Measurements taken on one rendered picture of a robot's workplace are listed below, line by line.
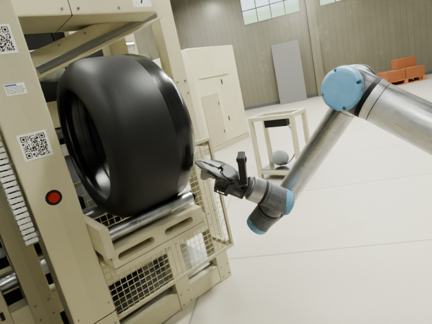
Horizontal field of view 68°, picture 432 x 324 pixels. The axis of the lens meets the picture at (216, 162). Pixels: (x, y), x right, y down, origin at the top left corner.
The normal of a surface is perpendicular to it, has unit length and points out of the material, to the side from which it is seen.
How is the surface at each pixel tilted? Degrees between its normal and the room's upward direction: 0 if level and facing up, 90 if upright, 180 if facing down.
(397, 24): 90
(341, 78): 83
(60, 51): 90
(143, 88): 58
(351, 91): 84
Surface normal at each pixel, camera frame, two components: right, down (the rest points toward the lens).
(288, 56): -0.19, 0.15
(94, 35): 0.64, 0.05
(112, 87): 0.18, -0.41
